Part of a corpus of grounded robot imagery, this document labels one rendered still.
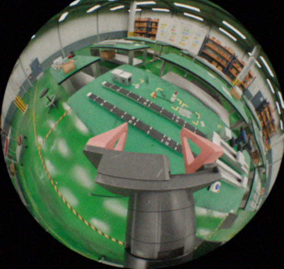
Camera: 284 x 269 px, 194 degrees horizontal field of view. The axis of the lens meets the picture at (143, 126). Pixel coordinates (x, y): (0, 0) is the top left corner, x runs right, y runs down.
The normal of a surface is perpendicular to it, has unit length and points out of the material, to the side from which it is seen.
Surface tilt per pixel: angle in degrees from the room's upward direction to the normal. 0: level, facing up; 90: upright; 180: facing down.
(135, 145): 0
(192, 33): 90
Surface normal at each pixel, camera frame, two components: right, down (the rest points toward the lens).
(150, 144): 0.11, -0.43
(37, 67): 0.80, 0.57
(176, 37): -0.58, 0.70
